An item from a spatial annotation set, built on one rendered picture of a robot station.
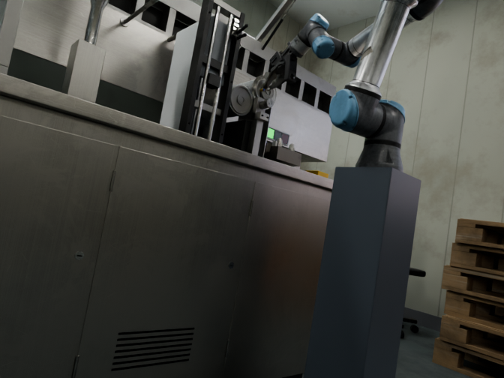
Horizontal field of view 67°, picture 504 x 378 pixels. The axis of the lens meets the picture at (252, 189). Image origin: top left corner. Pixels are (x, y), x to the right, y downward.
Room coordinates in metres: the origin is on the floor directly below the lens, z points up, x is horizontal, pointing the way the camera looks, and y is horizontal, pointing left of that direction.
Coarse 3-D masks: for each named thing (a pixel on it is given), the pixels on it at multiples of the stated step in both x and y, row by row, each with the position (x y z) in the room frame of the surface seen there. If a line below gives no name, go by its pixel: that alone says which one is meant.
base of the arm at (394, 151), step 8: (368, 144) 1.21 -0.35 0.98; (376, 144) 1.18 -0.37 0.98; (384, 144) 1.17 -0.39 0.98; (392, 144) 1.18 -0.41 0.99; (368, 152) 1.19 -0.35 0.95; (376, 152) 1.18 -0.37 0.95; (384, 152) 1.17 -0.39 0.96; (392, 152) 1.17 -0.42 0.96; (360, 160) 1.21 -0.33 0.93; (368, 160) 1.18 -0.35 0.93; (376, 160) 1.17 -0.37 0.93; (384, 160) 1.17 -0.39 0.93; (392, 160) 1.16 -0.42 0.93; (400, 160) 1.19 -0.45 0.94; (400, 168) 1.17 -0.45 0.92
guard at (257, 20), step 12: (192, 0) 1.75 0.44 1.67; (228, 0) 1.80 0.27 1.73; (240, 0) 1.82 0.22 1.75; (252, 0) 1.84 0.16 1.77; (264, 0) 1.85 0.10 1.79; (276, 0) 1.87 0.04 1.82; (252, 12) 1.89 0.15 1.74; (264, 12) 1.91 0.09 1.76; (276, 12) 1.93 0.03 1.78; (252, 24) 1.95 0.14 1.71; (264, 24) 1.97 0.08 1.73; (252, 36) 2.01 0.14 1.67
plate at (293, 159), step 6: (270, 150) 1.72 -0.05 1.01; (276, 150) 1.69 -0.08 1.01; (282, 150) 1.70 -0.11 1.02; (288, 150) 1.73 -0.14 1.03; (264, 156) 1.75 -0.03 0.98; (270, 156) 1.72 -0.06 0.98; (276, 156) 1.69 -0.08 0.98; (282, 156) 1.71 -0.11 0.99; (288, 156) 1.73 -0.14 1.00; (294, 156) 1.76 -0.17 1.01; (300, 156) 1.78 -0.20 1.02; (288, 162) 1.74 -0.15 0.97; (294, 162) 1.76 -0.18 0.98; (300, 162) 1.79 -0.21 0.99
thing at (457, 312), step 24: (456, 240) 2.36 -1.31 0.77; (480, 240) 2.27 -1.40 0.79; (456, 264) 2.38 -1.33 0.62; (480, 264) 2.36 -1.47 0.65; (456, 288) 2.37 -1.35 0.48; (480, 288) 2.59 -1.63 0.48; (456, 312) 2.38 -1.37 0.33; (480, 312) 2.60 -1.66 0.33; (456, 336) 2.32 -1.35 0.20; (480, 336) 2.54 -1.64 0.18; (432, 360) 2.42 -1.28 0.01; (456, 360) 2.32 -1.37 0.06; (480, 360) 2.57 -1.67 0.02
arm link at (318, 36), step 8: (312, 32) 1.38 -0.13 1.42; (320, 32) 1.36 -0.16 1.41; (312, 40) 1.37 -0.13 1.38; (320, 40) 1.34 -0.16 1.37; (328, 40) 1.33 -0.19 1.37; (336, 40) 1.38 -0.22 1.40; (312, 48) 1.38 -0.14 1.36; (320, 48) 1.34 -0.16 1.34; (328, 48) 1.35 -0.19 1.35; (336, 48) 1.38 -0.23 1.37; (320, 56) 1.37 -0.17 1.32; (328, 56) 1.38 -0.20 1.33; (336, 56) 1.40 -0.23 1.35
